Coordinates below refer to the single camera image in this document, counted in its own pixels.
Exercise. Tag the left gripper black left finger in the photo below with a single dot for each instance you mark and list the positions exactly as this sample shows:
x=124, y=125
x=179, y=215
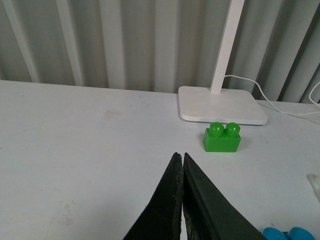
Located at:
x=161, y=218

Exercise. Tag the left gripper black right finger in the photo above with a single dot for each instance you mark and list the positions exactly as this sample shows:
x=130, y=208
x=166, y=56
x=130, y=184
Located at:
x=208, y=214

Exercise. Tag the green toy block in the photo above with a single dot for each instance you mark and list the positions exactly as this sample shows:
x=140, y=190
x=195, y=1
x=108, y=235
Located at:
x=220, y=138

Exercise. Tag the blue toy block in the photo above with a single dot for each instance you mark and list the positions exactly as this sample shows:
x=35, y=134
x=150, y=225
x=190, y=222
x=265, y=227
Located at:
x=296, y=233

